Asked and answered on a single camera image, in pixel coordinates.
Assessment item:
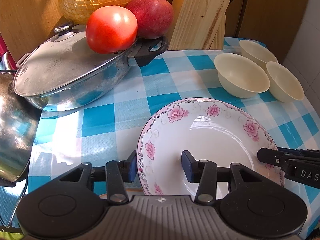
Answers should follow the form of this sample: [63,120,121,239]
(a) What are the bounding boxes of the blue patterned mat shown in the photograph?
[1,178,28,230]

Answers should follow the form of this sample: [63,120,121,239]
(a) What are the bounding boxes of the white plate pink flowers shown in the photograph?
[137,98,284,196]

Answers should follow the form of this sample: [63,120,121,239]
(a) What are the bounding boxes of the cream bowl right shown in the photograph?
[266,61,304,103]

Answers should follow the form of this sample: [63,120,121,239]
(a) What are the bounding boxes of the cream bowl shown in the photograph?
[266,61,304,103]
[239,40,278,71]
[214,53,270,99]

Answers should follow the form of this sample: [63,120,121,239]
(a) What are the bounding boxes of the wooden knife block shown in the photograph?
[166,0,231,50]

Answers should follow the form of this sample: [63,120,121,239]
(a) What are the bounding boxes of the steel kettle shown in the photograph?
[1,52,41,183]

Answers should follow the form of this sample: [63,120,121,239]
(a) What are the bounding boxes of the steel pan with lid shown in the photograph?
[13,22,168,112]

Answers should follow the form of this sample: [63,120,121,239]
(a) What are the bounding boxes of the cream bowl near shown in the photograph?
[214,53,270,99]

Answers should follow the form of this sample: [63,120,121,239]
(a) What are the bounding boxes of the red tomato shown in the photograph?
[86,5,138,54]

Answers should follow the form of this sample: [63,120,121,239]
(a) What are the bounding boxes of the red apple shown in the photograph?
[126,0,174,39]

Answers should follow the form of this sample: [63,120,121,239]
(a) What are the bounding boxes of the blue checkered tablecloth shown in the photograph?
[27,37,320,240]

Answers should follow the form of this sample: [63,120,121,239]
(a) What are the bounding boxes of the cream bowl far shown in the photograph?
[239,40,278,71]

